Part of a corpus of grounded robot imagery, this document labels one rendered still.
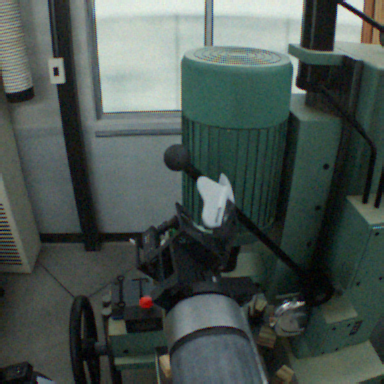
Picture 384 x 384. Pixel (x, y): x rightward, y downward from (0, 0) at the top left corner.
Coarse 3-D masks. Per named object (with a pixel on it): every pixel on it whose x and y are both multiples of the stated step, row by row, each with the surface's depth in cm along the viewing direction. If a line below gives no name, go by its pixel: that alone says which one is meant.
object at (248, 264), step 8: (240, 256) 79; (248, 256) 79; (256, 256) 79; (240, 264) 77; (248, 264) 77; (256, 264) 77; (224, 272) 75; (232, 272) 75; (240, 272) 75; (248, 272) 75; (256, 272) 75; (264, 272) 75; (256, 280) 76; (264, 280) 76; (264, 288) 78
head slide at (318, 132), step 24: (312, 96) 59; (288, 120) 59; (312, 120) 54; (336, 120) 55; (288, 144) 60; (312, 144) 56; (336, 144) 57; (288, 168) 61; (312, 168) 59; (288, 192) 61; (312, 192) 61; (288, 216) 63; (312, 216) 64; (288, 240) 66; (312, 240) 68; (264, 264) 77; (288, 288) 74
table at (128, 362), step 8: (160, 352) 77; (120, 360) 78; (128, 360) 78; (136, 360) 78; (144, 360) 78; (152, 360) 78; (120, 368) 78; (128, 368) 78; (136, 368) 78; (144, 368) 79; (160, 368) 73; (160, 376) 71
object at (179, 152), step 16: (176, 144) 46; (176, 160) 45; (192, 176) 47; (272, 240) 56; (288, 256) 59; (304, 272) 61; (320, 272) 64; (304, 288) 63; (320, 288) 61; (336, 288) 66; (320, 304) 63
